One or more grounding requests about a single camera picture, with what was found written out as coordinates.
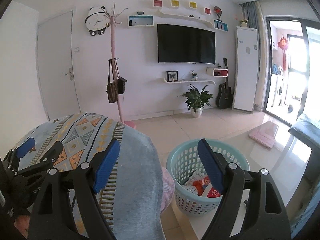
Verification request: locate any patterned table cloth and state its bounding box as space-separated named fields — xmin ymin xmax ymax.
xmin=1 ymin=113 xmax=164 ymax=239

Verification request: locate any white red paper cup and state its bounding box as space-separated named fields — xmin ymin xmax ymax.
xmin=201 ymin=183 xmax=221 ymax=198

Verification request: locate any pink coat rack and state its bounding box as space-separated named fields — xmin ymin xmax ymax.
xmin=105 ymin=2 xmax=136 ymax=129

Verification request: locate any black small hanging pouch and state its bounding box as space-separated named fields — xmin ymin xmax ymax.
xmin=117 ymin=77 xmax=127 ymax=95

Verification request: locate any person's hand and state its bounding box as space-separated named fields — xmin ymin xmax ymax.
xmin=14 ymin=215 xmax=30 ymax=239

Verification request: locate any glass balcony door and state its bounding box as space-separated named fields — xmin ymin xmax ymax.
xmin=264 ymin=17 xmax=319 ymax=126

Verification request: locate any brown hanging bag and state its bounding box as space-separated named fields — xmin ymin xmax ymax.
xmin=106 ymin=58 xmax=120 ymax=103

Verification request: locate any red white box shelf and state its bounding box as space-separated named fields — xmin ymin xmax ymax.
xmin=213 ymin=68 xmax=228 ymax=77

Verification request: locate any butterfly picture frame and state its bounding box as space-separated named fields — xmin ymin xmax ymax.
xmin=167 ymin=70 xmax=178 ymax=82

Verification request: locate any green potted plant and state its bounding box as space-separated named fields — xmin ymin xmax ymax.
xmin=182 ymin=85 xmax=214 ymax=118

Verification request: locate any white door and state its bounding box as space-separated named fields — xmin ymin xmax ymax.
xmin=37 ymin=11 xmax=80 ymax=120

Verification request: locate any white lower wall shelf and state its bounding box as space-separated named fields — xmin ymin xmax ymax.
xmin=161 ymin=78 xmax=216 ymax=85

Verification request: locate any teal plastic trash basket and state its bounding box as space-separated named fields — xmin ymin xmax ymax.
xmin=166 ymin=138 xmax=251 ymax=217

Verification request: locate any white wall shelf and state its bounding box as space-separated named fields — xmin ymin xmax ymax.
xmin=161 ymin=78 xmax=216 ymax=85
xmin=127 ymin=0 xmax=229 ymax=33

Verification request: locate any white upper wall shelf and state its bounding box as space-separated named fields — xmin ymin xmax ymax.
xmin=127 ymin=0 xmax=229 ymax=33

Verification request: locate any black wall television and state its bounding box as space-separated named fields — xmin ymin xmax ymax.
xmin=157 ymin=24 xmax=216 ymax=64

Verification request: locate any panda wall clock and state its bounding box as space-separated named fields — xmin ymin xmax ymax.
xmin=85 ymin=6 xmax=110 ymax=36

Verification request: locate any black guitar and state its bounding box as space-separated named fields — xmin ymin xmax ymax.
xmin=216 ymin=58 xmax=233 ymax=109

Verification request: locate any pink floor mat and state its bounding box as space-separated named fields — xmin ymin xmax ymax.
xmin=248 ymin=121 xmax=278 ymax=149

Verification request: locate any red chinese knot ornament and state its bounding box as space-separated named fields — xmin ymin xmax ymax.
xmin=278 ymin=35 xmax=289 ymax=71

